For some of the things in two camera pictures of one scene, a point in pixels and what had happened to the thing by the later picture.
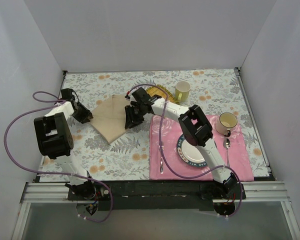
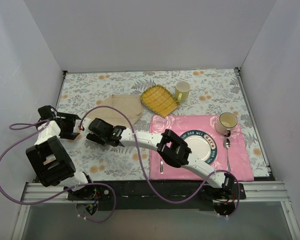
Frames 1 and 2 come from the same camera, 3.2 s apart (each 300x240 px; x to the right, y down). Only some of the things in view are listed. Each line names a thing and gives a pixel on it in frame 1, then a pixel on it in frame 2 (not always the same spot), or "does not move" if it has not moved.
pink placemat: (232, 151) does not move
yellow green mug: (182, 90) does not move
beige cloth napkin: (108, 118) does not move
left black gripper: (83, 113) to (73, 125)
